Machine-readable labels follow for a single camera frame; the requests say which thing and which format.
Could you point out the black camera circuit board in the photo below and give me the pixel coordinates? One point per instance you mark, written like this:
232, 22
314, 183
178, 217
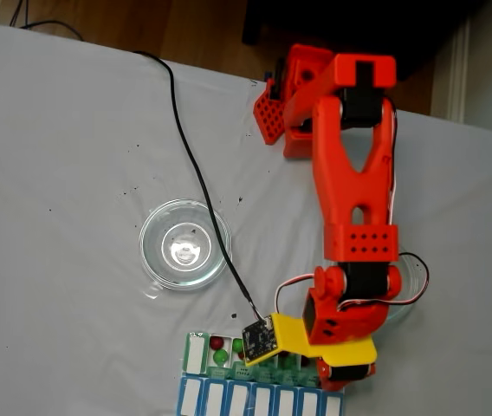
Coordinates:
260, 341

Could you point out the red perforated mount plate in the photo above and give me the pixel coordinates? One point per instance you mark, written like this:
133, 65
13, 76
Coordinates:
269, 117

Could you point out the dark wooden furniture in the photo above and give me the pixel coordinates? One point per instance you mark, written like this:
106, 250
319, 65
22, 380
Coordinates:
280, 17

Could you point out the clear glass bowl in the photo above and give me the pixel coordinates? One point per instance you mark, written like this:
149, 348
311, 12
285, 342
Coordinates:
211, 273
408, 281

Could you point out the weekly pill organizer box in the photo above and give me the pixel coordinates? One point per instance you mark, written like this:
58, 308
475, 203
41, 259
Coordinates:
218, 390

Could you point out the plain red round candy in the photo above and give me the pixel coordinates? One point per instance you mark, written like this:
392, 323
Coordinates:
216, 342

